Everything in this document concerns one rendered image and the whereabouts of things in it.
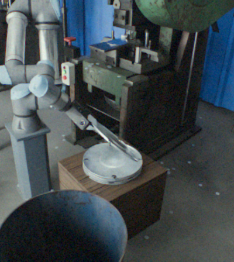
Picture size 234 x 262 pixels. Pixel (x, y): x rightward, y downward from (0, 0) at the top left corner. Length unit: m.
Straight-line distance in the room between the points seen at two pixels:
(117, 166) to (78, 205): 0.31
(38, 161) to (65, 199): 0.53
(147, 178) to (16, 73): 0.75
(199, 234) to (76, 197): 0.78
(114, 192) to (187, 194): 0.69
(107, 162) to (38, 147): 0.40
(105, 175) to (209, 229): 0.69
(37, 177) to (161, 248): 0.76
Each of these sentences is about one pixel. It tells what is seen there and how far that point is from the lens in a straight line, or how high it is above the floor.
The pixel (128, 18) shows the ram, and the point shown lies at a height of 0.93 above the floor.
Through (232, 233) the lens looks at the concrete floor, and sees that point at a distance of 1.80.
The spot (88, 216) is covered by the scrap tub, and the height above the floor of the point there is 0.36.
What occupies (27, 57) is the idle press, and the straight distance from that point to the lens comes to 3.38.
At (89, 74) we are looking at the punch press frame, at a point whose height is 0.57.
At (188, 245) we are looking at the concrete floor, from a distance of 1.67.
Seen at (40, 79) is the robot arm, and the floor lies 0.84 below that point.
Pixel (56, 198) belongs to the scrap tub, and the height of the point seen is 0.44.
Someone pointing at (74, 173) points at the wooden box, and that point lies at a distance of 1.46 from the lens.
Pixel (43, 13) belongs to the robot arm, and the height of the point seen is 1.01.
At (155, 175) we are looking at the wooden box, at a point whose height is 0.35.
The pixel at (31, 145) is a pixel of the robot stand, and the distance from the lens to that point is 1.62.
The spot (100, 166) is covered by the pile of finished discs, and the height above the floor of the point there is 0.39.
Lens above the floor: 1.27
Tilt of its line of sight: 31 degrees down
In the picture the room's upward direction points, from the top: 3 degrees clockwise
